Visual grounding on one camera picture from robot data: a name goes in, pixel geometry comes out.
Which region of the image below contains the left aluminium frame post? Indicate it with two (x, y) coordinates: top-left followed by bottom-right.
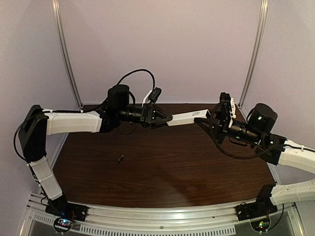
(52, 0), (83, 108)

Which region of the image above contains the right camera cable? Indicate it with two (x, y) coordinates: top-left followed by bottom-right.
(199, 118), (265, 160)

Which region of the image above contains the front aluminium rail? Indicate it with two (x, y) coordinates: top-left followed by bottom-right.
(17, 193), (307, 236)

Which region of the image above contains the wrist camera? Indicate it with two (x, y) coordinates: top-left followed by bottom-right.
(220, 92), (236, 118)
(142, 87), (162, 107)

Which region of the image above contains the left camera cable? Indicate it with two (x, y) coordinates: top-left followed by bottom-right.
(115, 68), (158, 91)

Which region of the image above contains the aluminium frame post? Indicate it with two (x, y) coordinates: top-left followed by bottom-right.
(238, 0), (269, 109)
(52, 0), (83, 108)

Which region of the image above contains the white remote control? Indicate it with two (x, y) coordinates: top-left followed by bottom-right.
(166, 109), (210, 126)

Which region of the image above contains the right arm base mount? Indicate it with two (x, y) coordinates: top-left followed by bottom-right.
(235, 197), (278, 234)

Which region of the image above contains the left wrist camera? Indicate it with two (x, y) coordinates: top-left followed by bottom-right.
(142, 87), (162, 107)

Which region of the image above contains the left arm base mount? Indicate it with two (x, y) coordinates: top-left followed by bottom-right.
(45, 194), (88, 235)

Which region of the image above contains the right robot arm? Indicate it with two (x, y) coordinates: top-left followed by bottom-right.
(192, 100), (315, 173)

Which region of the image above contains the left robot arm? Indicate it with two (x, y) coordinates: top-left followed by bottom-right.
(14, 84), (172, 201)

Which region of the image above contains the camera cable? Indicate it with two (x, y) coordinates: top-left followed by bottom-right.
(199, 118), (265, 160)
(115, 68), (158, 91)

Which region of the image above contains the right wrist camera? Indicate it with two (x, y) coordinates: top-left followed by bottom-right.
(220, 92), (236, 118)

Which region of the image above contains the right aluminium frame post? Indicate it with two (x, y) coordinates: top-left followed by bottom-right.
(238, 0), (269, 109)

